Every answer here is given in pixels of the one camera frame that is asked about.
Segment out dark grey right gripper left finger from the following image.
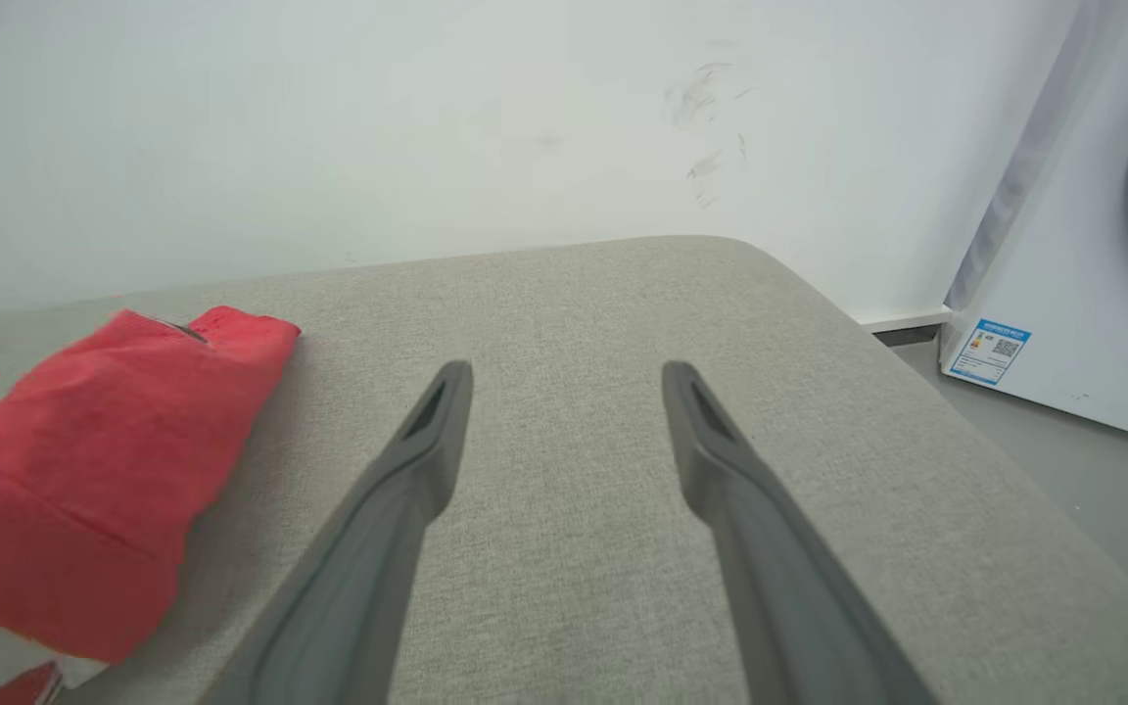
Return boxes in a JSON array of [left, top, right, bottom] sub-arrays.
[[200, 360, 474, 705]]

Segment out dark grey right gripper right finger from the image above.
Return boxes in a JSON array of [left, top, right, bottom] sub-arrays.
[[662, 360, 939, 705]]

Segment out red garment with white stripes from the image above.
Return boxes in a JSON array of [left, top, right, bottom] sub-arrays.
[[0, 305, 303, 705]]

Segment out white baseboard strip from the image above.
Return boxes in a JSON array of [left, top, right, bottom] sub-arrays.
[[853, 305, 953, 335]]

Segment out blue white energy label sticker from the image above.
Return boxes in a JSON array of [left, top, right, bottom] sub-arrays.
[[948, 317, 1032, 387]]

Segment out white washing machine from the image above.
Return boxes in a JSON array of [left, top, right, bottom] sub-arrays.
[[938, 0, 1128, 452]]

